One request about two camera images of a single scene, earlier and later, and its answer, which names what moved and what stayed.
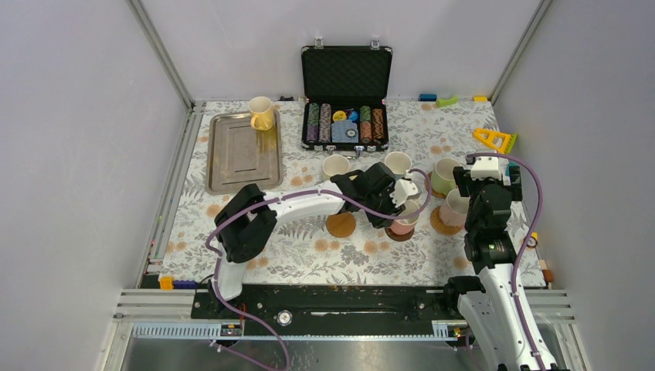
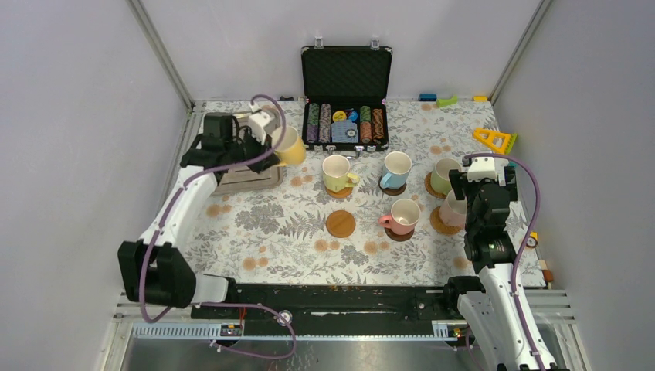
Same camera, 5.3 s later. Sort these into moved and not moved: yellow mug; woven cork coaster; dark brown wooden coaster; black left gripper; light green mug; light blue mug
Moved: black left gripper; yellow mug
Not moved: light green mug; woven cork coaster; dark brown wooden coaster; light blue mug
